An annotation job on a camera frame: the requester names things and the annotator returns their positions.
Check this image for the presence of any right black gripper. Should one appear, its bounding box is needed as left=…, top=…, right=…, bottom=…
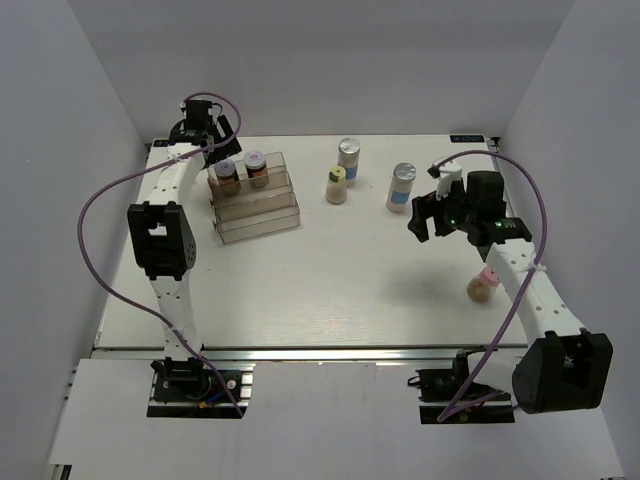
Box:
left=408, top=177, right=477, bottom=243

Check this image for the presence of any silver lid blue-label shaker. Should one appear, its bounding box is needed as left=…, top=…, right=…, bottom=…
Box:
left=386, top=162, right=416, bottom=213

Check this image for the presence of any dark jar silver lid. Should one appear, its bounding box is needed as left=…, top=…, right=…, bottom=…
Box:
left=213, top=159, right=239, bottom=196

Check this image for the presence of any dark jar red label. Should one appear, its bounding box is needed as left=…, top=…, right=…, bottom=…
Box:
left=244, top=151, right=269, bottom=189

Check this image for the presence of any yellow lid spice bottle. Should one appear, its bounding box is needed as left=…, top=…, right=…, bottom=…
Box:
left=325, top=166, right=347, bottom=205

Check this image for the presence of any pink lid spice bottle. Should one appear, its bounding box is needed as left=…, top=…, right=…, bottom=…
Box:
left=466, top=266, right=500, bottom=303

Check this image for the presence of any tall silver lid shaker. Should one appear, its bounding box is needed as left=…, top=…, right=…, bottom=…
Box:
left=338, top=137, right=361, bottom=188

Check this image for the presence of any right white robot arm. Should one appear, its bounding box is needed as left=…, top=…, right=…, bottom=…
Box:
left=408, top=167, right=613, bottom=421

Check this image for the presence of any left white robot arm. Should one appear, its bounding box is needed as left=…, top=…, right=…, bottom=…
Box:
left=127, top=92, right=239, bottom=400

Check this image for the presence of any blue corner sticker right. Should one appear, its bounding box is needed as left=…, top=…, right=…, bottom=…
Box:
left=449, top=134, right=485, bottom=143

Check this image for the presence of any clear tiered acrylic rack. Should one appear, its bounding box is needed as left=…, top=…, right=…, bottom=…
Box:
left=207, top=152, right=301, bottom=244

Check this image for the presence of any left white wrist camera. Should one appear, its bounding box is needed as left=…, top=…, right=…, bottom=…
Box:
left=179, top=99, right=194, bottom=112

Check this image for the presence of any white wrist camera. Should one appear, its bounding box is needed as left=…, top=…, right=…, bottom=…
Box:
left=428, top=160, right=462, bottom=201
left=179, top=99, right=194, bottom=112

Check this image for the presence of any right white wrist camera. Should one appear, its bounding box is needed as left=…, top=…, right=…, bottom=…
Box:
left=428, top=160, right=462, bottom=201

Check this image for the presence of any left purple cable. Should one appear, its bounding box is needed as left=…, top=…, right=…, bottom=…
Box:
left=78, top=91, right=244, bottom=419

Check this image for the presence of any purple cable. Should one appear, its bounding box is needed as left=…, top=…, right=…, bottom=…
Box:
left=78, top=91, right=244, bottom=419
left=435, top=151, right=549, bottom=423

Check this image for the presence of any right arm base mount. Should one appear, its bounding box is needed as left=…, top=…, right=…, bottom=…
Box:
left=406, top=351, right=515, bottom=425

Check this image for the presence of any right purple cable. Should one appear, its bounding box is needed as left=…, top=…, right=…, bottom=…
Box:
left=435, top=151, right=549, bottom=423

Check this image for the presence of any aluminium table front rail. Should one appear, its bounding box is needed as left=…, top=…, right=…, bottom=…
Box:
left=91, top=345, right=525, bottom=365

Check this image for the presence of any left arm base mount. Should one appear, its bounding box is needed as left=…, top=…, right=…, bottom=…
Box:
left=146, top=358, right=251, bottom=419

